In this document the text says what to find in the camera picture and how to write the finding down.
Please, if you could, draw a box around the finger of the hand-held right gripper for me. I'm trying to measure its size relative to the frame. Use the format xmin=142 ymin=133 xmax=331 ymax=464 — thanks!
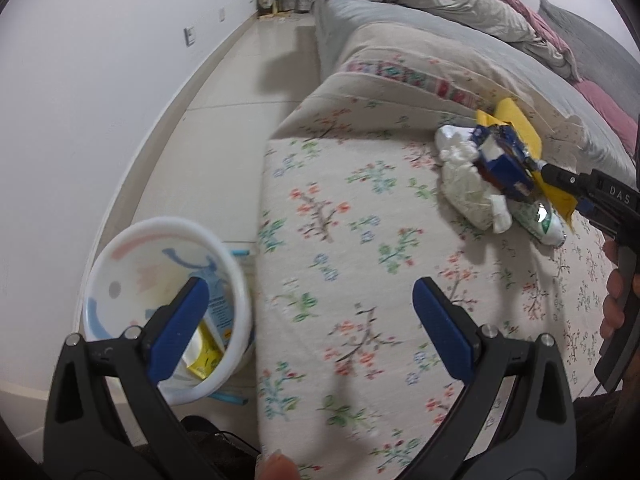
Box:
xmin=531 ymin=160 xmax=593 ymax=213

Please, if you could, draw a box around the blue white packet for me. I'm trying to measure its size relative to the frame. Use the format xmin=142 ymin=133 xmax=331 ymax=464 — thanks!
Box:
xmin=202 ymin=267 xmax=236 ymax=346

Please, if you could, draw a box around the person's right hand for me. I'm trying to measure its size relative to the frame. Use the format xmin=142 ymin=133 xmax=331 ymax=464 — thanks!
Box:
xmin=601 ymin=241 xmax=624 ymax=341

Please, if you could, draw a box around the white plastic waste bin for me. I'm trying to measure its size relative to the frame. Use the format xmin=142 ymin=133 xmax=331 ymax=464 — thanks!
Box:
xmin=81 ymin=216 xmax=256 ymax=406

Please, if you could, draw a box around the blue snack wrapper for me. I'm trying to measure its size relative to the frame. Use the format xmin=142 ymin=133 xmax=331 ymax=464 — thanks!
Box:
xmin=470 ymin=122 xmax=543 ymax=198

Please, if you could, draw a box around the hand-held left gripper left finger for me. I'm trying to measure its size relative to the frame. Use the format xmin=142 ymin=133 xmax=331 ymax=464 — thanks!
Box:
xmin=42 ymin=276 xmax=236 ymax=480

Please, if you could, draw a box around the yellow sponge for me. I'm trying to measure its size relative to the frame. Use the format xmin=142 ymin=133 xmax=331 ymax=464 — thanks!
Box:
xmin=475 ymin=99 xmax=578 ymax=223

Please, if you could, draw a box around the grey pillow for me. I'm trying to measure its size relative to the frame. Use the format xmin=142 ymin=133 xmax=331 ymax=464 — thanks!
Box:
xmin=537 ymin=0 xmax=640 ymax=91

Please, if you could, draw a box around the white crumpled plastic bag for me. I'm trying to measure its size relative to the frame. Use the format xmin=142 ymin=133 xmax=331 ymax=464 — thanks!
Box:
xmin=434 ymin=124 xmax=513 ymax=235

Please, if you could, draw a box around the pink pillow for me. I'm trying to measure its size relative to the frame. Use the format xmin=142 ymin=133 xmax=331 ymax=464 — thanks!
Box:
xmin=572 ymin=80 xmax=640 ymax=143

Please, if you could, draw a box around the person's left hand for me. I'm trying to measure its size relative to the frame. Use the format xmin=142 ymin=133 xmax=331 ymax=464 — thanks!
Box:
xmin=257 ymin=452 xmax=301 ymax=480

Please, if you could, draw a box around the floral bed mattress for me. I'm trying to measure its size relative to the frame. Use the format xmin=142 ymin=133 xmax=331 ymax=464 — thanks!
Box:
xmin=255 ymin=22 xmax=640 ymax=480

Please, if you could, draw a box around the blue white flat carton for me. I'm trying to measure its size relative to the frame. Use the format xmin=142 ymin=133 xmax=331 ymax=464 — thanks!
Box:
xmin=207 ymin=245 xmax=258 ymax=406

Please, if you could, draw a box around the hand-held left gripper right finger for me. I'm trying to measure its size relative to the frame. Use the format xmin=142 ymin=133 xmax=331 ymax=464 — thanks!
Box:
xmin=400 ymin=276 xmax=578 ymax=480

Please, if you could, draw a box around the yellow packet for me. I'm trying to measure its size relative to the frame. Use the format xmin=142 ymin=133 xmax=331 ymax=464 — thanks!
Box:
xmin=187 ymin=322 xmax=226 ymax=381

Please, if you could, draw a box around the white green plastic bottle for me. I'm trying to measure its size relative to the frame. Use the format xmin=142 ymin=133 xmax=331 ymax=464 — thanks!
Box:
xmin=512 ymin=197 xmax=568 ymax=248

